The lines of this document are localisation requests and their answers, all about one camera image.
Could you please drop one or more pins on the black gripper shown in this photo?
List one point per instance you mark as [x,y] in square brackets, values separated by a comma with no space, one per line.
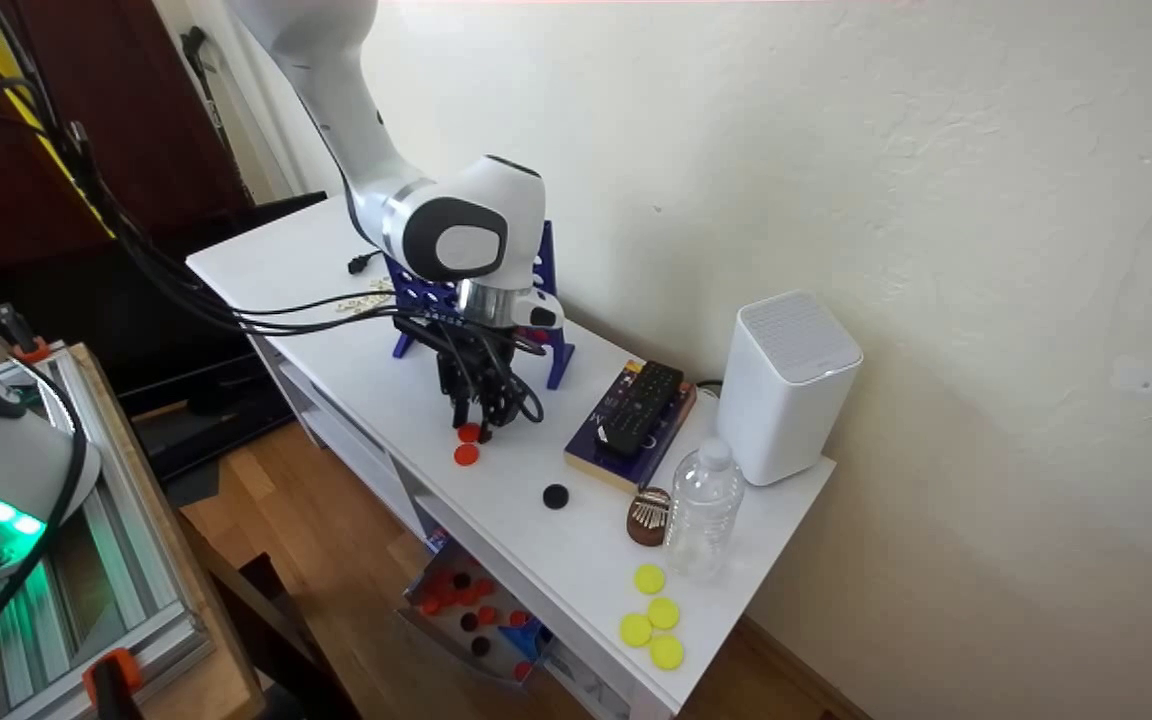
[477,355]

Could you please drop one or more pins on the orange game disc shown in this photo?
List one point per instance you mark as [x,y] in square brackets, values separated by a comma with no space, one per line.
[470,433]
[466,455]

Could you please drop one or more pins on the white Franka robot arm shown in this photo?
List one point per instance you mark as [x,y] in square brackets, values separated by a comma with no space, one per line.
[321,64]

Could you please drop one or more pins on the black game disc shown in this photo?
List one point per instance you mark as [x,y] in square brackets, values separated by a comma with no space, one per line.
[556,499]

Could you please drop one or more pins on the black remote control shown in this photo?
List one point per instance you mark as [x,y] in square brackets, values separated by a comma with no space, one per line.
[636,407]

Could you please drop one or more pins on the blue connect four grid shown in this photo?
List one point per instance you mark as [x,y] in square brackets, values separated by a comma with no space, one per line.
[548,252]

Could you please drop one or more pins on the brown oval wooden piece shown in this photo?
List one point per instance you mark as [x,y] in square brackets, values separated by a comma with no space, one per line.
[651,518]

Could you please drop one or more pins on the colourful game box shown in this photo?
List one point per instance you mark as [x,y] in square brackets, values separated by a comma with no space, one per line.
[477,620]

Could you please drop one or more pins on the yellow game disc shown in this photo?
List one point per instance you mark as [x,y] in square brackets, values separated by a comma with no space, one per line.
[667,652]
[661,612]
[651,579]
[632,630]

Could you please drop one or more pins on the clear plastic bottle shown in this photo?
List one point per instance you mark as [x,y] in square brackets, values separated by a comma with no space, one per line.
[704,505]

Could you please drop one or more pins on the white speaker box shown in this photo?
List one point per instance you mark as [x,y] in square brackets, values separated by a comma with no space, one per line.
[782,384]

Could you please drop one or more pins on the black desk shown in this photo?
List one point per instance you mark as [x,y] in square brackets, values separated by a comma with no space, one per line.
[139,335]

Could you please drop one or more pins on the orange clamp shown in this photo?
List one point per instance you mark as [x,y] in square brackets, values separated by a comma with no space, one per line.
[33,348]
[111,672]

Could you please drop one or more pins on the dark brown wooden door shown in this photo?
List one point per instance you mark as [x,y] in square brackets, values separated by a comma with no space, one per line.
[139,80]

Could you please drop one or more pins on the yellow diagonal bar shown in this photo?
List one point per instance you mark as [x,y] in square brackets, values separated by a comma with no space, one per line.
[31,113]

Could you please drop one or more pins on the aluminium rail frame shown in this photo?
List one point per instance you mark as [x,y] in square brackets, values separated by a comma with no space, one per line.
[111,575]

